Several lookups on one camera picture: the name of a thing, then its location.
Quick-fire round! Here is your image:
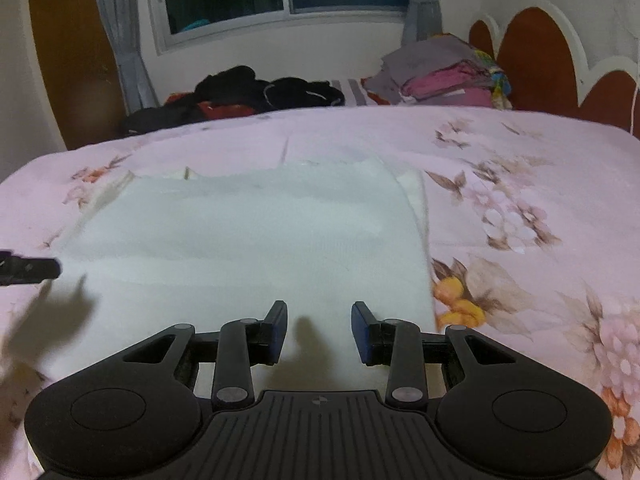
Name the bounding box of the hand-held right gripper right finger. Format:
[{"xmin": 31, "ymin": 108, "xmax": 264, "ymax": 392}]
[{"xmin": 351, "ymin": 301, "xmax": 522, "ymax": 407}]

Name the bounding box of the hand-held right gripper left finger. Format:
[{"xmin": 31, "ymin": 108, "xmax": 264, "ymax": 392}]
[{"xmin": 120, "ymin": 300, "xmax": 290, "ymax": 411}]

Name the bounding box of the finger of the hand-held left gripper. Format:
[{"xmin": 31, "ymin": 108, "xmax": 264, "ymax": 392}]
[{"xmin": 0, "ymin": 250, "xmax": 62, "ymax": 287}]

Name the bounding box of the white long-sleeved sweater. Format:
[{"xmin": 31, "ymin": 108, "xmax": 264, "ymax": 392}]
[{"xmin": 50, "ymin": 157, "xmax": 437, "ymax": 397}]

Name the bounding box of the pile of dark clothes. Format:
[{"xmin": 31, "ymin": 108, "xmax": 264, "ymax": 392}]
[{"xmin": 122, "ymin": 65, "xmax": 347, "ymax": 137}]

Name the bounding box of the stack of folded clothes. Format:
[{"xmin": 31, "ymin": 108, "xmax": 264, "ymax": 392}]
[{"xmin": 361, "ymin": 33, "xmax": 514, "ymax": 111}]

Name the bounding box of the brown wooden door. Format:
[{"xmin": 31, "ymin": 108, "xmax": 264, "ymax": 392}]
[{"xmin": 27, "ymin": 0, "xmax": 127, "ymax": 152}]

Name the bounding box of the pink floral bed sheet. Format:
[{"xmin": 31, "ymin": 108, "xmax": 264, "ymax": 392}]
[{"xmin": 0, "ymin": 105, "xmax": 640, "ymax": 480}]

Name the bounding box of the striped grey cloth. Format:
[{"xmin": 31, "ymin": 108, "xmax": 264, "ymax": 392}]
[{"xmin": 329, "ymin": 77, "xmax": 373, "ymax": 108}]

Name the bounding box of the grey-blue window curtain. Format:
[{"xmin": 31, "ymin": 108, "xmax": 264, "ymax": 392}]
[
  {"xmin": 90, "ymin": 0, "xmax": 157, "ymax": 117},
  {"xmin": 396, "ymin": 0, "xmax": 447, "ymax": 47}
]

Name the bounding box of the brown scalloped headboard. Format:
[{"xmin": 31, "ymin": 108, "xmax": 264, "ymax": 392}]
[{"xmin": 467, "ymin": 0, "xmax": 640, "ymax": 142}]

